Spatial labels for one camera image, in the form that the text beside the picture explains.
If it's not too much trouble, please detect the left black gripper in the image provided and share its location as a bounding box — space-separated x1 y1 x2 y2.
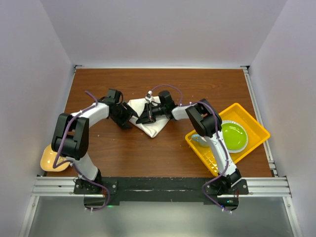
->
110 101 138 129

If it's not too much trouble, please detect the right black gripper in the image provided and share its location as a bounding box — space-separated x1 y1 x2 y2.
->
137 103 166 126

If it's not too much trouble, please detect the white cloth napkin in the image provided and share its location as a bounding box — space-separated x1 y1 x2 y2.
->
127 98 169 138

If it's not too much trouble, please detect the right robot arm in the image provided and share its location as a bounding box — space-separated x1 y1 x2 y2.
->
136 90 241 194

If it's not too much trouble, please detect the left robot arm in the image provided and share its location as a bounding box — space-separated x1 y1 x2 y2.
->
51 89 138 194

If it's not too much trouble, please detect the light blue mug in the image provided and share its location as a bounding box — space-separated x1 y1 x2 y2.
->
191 134 209 148

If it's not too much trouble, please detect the tan wooden plate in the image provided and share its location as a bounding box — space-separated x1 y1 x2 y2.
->
40 145 70 172

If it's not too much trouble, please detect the green plate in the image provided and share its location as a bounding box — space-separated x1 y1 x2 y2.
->
221 120 248 153

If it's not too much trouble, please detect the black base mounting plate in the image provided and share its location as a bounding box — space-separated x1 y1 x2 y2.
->
74 177 249 210

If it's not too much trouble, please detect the yellow plastic tray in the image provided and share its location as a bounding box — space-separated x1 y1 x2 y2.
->
185 103 270 177

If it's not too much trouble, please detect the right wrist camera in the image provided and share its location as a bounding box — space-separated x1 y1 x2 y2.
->
145 90 154 103

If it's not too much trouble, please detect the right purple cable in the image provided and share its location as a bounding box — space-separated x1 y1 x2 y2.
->
149 84 234 213

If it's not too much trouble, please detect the purple cable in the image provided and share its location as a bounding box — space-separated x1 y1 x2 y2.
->
149 84 234 213
53 90 111 212

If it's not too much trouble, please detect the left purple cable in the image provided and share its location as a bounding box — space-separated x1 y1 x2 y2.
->
53 90 111 212

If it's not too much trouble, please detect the aluminium table frame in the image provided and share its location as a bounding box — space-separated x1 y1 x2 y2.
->
18 64 303 237

